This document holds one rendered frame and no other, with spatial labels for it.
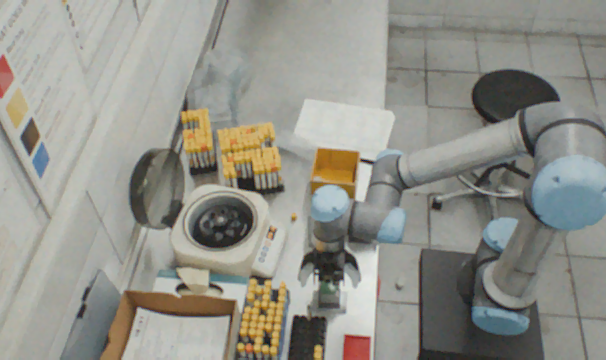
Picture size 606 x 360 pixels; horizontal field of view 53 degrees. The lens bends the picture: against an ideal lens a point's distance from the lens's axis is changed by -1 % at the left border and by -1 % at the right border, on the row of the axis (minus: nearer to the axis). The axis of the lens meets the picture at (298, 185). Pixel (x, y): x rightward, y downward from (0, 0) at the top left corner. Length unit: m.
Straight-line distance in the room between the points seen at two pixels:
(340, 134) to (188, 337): 0.82
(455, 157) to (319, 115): 0.89
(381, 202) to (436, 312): 0.41
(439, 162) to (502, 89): 1.37
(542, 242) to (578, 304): 1.66
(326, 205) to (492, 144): 0.34
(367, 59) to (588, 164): 1.36
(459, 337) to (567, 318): 1.27
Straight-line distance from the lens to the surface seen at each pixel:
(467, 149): 1.23
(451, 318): 1.57
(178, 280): 1.64
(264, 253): 1.67
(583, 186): 1.04
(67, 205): 1.35
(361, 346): 1.59
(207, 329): 1.57
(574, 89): 3.72
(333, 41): 2.37
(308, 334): 1.58
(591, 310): 2.84
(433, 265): 1.64
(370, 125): 2.02
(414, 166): 1.28
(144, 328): 1.60
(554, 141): 1.09
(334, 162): 1.87
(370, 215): 1.24
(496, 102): 2.53
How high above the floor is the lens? 2.32
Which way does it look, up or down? 51 degrees down
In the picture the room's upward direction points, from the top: 4 degrees counter-clockwise
